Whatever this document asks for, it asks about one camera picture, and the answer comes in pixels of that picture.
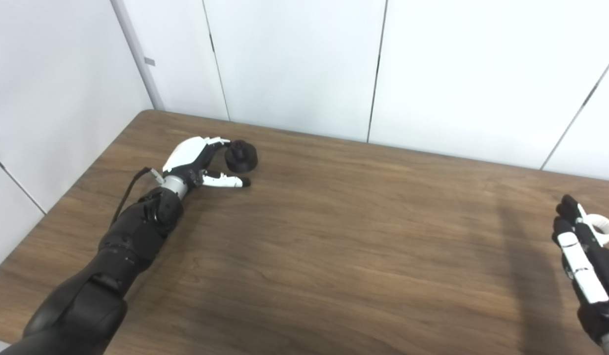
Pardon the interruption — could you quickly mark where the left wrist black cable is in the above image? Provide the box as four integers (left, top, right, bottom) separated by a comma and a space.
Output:
110, 167, 165, 227

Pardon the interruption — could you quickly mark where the white ring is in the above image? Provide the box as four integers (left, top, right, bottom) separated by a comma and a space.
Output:
585, 215, 609, 245

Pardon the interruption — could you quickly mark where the grey wall corner trim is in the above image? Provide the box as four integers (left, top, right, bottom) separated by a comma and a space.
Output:
110, 0, 166, 111

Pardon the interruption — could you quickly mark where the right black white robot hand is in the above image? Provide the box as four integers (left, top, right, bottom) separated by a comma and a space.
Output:
552, 194, 609, 346

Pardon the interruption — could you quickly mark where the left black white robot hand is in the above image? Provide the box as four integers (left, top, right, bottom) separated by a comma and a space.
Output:
162, 137, 251, 190

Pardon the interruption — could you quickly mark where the round black part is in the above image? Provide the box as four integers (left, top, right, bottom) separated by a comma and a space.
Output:
224, 140, 259, 174

